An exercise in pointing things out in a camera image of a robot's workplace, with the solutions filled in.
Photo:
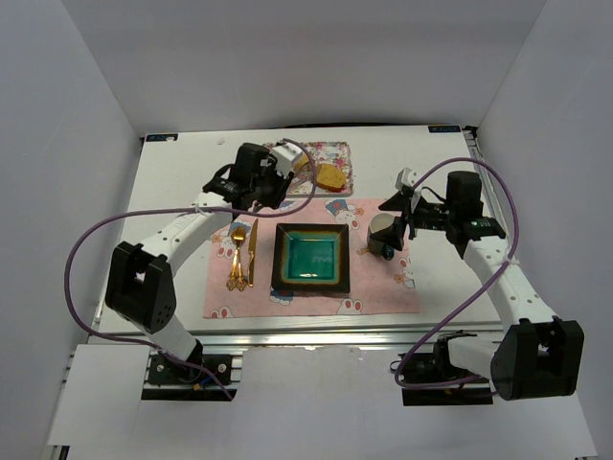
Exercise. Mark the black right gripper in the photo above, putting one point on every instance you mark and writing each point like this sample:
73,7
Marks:
413,219

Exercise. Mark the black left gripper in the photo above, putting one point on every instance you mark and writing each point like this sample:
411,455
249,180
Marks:
267,193

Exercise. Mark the small pale muffin bread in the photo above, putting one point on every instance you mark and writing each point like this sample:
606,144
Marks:
302,165

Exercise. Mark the speckled bread slice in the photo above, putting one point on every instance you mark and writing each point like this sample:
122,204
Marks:
330,178

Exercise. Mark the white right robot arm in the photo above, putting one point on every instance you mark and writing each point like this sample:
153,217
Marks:
539,354

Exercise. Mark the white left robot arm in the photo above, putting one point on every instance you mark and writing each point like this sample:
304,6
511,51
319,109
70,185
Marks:
140,286

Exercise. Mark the green white mug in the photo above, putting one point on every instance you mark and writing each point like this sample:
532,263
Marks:
378,223

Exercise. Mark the floral rectangular tray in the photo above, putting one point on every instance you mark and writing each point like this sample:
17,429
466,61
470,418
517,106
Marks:
335,153

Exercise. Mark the gold knife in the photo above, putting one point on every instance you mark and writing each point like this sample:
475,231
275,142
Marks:
252,250

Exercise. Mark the black green square plate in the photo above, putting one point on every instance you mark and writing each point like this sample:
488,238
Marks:
311,257

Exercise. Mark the gold fork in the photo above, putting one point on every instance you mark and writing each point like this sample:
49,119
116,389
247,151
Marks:
236,256

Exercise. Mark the pink bunny placemat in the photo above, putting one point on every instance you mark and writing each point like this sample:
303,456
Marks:
377,286

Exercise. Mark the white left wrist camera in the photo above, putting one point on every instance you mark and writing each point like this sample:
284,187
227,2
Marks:
287,156

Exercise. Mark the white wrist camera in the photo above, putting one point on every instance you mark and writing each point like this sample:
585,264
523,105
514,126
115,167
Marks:
287,156
407,178

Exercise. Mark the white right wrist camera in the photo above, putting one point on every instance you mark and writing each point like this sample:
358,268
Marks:
407,178

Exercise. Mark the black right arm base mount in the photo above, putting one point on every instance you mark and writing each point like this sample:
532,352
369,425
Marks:
434,368

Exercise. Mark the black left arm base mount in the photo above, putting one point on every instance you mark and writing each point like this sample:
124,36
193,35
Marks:
165,381

